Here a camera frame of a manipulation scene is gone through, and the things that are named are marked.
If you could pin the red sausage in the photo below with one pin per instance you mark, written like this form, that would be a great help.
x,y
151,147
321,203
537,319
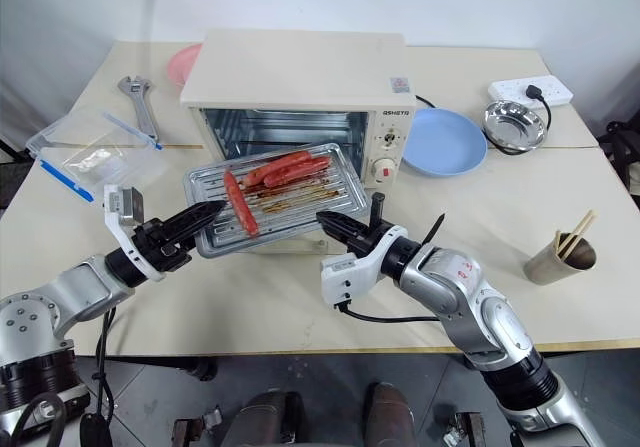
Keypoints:
x,y
241,207
280,166
300,171

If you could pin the stainless steel bowl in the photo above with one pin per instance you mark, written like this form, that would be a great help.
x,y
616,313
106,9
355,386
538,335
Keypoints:
x,y
514,124

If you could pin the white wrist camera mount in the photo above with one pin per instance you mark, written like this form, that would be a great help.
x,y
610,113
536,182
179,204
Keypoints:
x,y
112,202
350,277

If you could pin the wooden chopstick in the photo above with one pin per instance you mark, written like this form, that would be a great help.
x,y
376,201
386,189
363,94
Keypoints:
x,y
582,234
579,229

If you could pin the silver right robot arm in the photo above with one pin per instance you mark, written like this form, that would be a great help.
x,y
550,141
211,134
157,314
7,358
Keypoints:
x,y
450,287

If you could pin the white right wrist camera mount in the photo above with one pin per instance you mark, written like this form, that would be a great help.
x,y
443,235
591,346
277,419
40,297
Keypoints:
x,y
350,277

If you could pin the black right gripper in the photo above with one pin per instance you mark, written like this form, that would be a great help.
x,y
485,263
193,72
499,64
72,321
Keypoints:
x,y
370,242

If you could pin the ribbed metal baking tray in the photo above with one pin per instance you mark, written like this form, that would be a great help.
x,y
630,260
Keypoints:
x,y
300,202

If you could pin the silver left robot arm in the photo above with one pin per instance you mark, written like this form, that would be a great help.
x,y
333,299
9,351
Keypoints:
x,y
75,287

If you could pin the grey adjustable wrench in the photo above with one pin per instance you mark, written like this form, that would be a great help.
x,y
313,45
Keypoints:
x,y
142,109

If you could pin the cream oven knob red mark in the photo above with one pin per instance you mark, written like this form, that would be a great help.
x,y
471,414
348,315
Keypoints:
x,y
384,170

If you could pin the clear blue-zip plastic bag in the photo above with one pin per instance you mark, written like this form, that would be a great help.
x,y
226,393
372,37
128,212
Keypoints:
x,y
60,142

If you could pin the dark rounded shape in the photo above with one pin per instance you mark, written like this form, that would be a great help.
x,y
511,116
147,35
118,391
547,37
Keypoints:
x,y
267,419
390,414

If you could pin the blue plastic plate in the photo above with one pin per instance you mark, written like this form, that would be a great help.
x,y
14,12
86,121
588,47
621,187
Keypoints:
x,y
445,139

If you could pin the white power strip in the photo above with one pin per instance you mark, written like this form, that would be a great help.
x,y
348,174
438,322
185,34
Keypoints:
x,y
505,88

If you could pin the pink plastic plate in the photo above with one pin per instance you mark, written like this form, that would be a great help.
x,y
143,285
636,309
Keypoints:
x,y
180,64

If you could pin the cream toaster oven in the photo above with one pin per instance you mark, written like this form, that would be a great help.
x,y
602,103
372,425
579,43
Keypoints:
x,y
290,72

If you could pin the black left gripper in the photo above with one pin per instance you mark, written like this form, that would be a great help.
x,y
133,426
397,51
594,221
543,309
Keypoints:
x,y
160,247

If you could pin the white packet inside bag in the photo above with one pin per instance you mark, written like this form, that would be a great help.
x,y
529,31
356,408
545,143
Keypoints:
x,y
93,160

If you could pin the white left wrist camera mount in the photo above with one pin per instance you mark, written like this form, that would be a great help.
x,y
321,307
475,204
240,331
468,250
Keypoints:
x,y
112,202

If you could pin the black chair frame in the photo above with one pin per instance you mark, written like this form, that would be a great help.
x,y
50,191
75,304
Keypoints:
x,y
622,152

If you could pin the metal chopstick holder cup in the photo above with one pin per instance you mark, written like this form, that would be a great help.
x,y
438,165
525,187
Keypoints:
x,y
547,267

